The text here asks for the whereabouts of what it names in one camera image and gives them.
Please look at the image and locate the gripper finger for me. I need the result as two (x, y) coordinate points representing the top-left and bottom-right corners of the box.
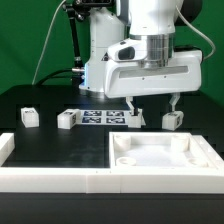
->
(169, 93), (180, 112)
(126, 96), (138, 116)

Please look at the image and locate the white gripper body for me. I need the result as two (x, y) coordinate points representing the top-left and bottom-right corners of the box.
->
(104, 50), (202, 98)

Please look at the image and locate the white square tabletop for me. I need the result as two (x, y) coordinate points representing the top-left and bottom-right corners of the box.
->
(109, 132), (213, 169)

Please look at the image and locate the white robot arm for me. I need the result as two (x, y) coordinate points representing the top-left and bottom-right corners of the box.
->
(80, 0), (202, 116)

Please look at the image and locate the fiducial marker sheet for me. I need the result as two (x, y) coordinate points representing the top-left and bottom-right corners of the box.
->
(77, 110), (130, 127)

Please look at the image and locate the white U-shaped obstacle fence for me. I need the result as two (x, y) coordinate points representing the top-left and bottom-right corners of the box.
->
(0, 133), (224, 194)

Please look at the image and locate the black cable bundle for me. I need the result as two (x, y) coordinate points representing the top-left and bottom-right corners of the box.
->
(35, 67), (84, 87)

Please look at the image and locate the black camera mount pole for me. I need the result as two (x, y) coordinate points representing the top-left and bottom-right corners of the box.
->
(63, 0), (90, 67)

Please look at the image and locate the grey cable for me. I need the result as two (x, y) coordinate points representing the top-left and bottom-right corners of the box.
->
(31, 0), (68, 86)

